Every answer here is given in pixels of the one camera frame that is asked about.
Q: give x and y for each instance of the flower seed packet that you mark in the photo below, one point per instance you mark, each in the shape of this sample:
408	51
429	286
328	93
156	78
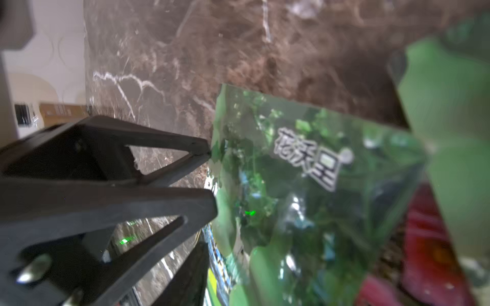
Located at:
429	261

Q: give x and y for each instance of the brown bottle black cap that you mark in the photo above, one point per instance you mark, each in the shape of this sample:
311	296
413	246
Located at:
48	114

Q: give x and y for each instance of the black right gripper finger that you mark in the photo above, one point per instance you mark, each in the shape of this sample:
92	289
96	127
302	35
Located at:
89	207

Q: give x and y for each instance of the green seed packet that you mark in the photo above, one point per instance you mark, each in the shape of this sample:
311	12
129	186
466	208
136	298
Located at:
307	197
443	84

